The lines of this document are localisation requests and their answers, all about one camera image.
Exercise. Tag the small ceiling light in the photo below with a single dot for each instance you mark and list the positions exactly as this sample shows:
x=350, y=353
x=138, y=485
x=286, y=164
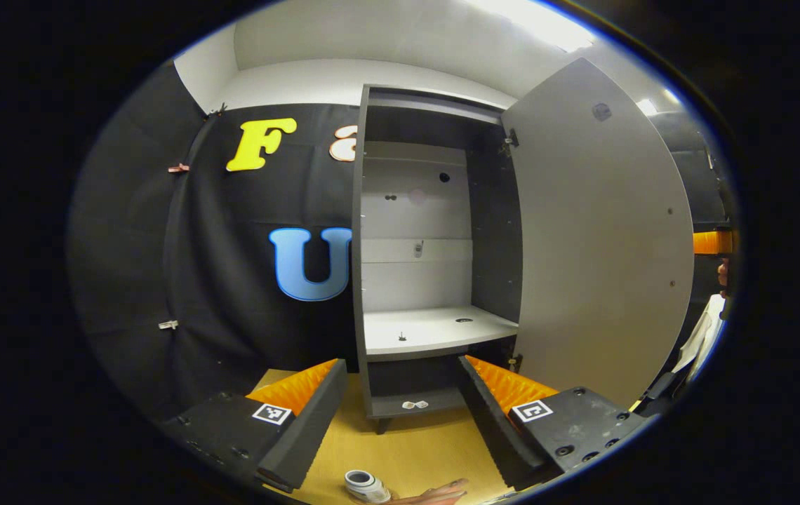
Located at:
x=646, y=107

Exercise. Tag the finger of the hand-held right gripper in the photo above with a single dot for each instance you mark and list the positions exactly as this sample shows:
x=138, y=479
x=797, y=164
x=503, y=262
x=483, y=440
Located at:
x=712, y=242

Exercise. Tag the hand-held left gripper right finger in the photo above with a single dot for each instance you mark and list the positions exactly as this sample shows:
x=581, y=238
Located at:
x=491, y=431

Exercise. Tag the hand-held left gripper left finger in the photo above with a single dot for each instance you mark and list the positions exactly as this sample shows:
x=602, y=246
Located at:
x=309, y=435

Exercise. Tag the white cabinet shelf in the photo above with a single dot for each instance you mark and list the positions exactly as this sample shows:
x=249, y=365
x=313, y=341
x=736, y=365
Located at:
x=428, y=330

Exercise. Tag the black backdrop cloth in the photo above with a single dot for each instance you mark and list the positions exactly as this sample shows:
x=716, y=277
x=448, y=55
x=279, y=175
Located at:
x=217, y=280

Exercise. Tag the grey cabinet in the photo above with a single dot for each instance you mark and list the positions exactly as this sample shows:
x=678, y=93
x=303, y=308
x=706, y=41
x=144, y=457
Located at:
x=495, y=245

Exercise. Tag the small red clip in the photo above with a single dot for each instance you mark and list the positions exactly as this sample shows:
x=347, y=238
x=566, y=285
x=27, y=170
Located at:
x=178, y=168

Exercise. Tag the small silver clip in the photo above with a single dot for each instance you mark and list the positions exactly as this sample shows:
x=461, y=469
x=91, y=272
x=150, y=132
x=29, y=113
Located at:
x=168, y=325

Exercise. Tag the beige cabinet door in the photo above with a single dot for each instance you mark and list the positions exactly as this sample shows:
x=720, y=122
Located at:
x=603, y=266

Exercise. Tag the white bottle with green label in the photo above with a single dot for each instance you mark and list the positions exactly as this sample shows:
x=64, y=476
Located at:
x=370, y=489

